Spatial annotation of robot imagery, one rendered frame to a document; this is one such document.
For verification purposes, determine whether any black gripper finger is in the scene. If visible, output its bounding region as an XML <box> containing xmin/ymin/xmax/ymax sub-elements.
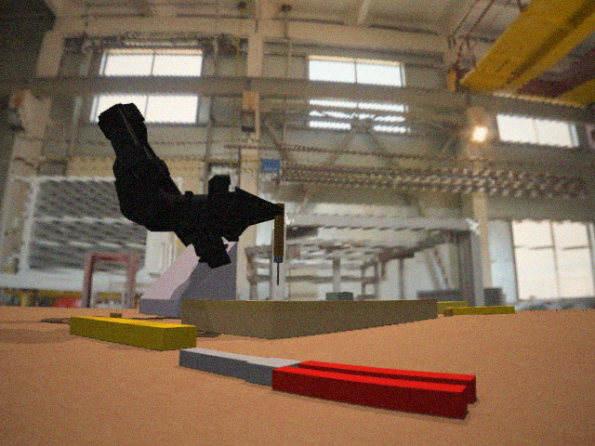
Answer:
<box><xmin>234</xmin><ymin>186</ymin><xmax>283</xmax><ymax>230</ymax></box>
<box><xmin>237</xmin><ymin>216</ymin><xmax>274</xmax><ymax>236</ymax></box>

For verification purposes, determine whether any light orange panel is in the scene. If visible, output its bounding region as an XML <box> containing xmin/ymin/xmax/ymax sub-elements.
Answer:
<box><xmin>181</xmin><ymin>299</ymin><xmax>438</xmax><ymax>339</ymax></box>

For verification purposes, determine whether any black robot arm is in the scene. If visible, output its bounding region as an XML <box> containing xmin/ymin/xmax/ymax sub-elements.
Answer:
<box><xmin>98</xmin><ymin>102</ymin><xmax>231</xmax><ymax>269</ymax></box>

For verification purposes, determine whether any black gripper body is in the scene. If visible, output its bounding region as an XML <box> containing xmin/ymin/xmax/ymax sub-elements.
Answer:
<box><xmin>177</xmin><ymin>175</ymin><xmax>239</xmax><ymax>242</ymax></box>

